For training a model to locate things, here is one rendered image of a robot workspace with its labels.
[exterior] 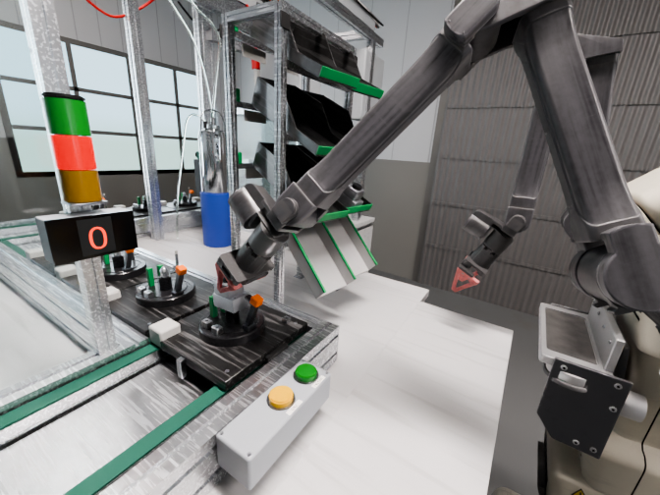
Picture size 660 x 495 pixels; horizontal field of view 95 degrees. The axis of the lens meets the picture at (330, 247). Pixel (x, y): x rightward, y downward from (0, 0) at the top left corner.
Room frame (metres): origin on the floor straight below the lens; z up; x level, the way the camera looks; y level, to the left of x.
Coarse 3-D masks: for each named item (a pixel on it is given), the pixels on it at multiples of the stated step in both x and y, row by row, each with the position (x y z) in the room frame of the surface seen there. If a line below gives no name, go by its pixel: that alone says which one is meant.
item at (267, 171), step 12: (264, 144) 0.89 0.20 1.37; (288, 144) 0.95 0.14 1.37; (264, 156) 0.85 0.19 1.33; (288, 156) 0.97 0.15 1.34; (300, 156) 0.95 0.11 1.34; (264, 168) 0.85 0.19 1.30; (288, 168) 0.97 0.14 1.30; (300, 168) 0.95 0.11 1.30; (288, 180) 0.79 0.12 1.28; (336, 204) 0.84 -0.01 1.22; (324, 216) 0.74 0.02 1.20; (336, 216) 0.78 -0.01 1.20
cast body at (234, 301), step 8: (216, 280) 0.59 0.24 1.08; (224, 280) 0.57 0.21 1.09; (216, 288) 0.58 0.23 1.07; (240, 288) 0.59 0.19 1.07; (216, 296) 0.58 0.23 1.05; (224, 296) 0.56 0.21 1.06; (232, 296) 0.57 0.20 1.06; (240, 296) 0.57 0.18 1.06; (216, 304) 0.58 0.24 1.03; (224, 304) 0.57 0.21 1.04; (232, 304) 0.55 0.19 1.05; (240, 304) 0.57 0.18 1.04; (232, 312) 0.55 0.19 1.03
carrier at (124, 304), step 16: (176, 256) 0.78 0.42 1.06; (160, 272) 0.71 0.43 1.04; (112, 288) 0.70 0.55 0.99; (128, 288) 0.74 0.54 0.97; (144, 288) 0.68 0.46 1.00; (160, 288) 0.71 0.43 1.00; (192, 288) 0.73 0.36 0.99; (208, 288) 0.77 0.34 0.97; (112, 304) 0.65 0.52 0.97; (128, 304) 0.66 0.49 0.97; (144, 304) 0.65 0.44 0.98; (160, 304) 0.65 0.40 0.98; (176, 304) 0.67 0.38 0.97; (192, 304) 0.68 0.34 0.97; (208, 304) 0.69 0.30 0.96; (128, 320) 0.59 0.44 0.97; (144, 320) 0.59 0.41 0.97; (160, 320) 0.60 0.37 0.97; (176, 320) 0.61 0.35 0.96
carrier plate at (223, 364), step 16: (192, 320) 0.61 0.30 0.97; (272, 320) 0.63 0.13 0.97; (176, 336) 0.54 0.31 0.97; (192, 336) 0.55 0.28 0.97; (272, 336) 0.56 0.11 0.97; (288, 336) 0.57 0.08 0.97; (176, 352) 0.50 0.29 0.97; (192, 352) 0.50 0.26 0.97; (208, 352) 0.50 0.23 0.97; (224, 352) 0.50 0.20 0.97; (240, 352) 0.51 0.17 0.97; (256, 352) 0.51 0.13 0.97; (192, 368) 0.47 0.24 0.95; (208, 368) 0.45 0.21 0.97; (224, 368) 0.46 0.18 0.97; (240, 368) 0.46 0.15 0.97; (224, 384) 0.42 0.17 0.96
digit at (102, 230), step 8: (80, 224) 0.45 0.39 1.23; (88, 224) 0.46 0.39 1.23; (96, 224) 0.47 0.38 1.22; (104, 224) 0.48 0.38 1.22; (80, 232) 0.45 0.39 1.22; (88, 232) 0.46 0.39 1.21; (96, 232) 0.47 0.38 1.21; (104, 232) 0.48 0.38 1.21; (112, 232) 0.49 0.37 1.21; (80, 240) 0.45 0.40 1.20; (88, 240) 0.46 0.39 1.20; (96, 240) 0.47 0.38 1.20; (104, 240) 0.48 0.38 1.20; (112, 240) 0.49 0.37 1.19; (88, 248) 0.46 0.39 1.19; (96, 248) 0.47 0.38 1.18; (104, 248) 0.48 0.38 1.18; (112, 248) 0.49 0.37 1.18
